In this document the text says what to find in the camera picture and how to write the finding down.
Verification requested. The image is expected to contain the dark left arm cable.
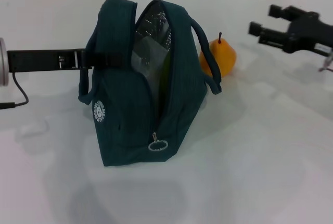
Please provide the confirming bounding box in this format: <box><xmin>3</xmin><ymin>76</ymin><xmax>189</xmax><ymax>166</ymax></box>
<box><xmin>0</xmin><ymin>71</ymin><xmax>29</xmax><ymax>110</ymax></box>

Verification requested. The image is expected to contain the orange yellow pear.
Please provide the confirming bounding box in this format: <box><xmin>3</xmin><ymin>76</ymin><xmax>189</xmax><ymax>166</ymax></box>
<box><xmin>199</xmin><ymin>32</ymin><xmax>238</xmax><ymax>78</ymax></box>

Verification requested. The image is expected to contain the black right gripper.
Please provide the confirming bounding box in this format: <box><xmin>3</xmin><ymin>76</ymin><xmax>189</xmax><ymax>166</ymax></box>
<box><xmin>248</xmin><ymin>4</ymin><xmax>333</xmax><ymax>54</ymax></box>

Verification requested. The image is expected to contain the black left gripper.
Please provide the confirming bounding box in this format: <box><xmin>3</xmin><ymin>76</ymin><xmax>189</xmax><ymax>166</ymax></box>
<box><xmin>7</xmin><ymin>48</ymin><xmax>125</xmax><ymax>73</ymax></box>

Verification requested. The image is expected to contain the dark teal insulated lunch bag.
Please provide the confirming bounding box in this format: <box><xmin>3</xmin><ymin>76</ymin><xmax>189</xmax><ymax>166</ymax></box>
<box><xmin>78</xmin><ymin>0</ymin><xmax>223</xmax><ymax>168</ymax></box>

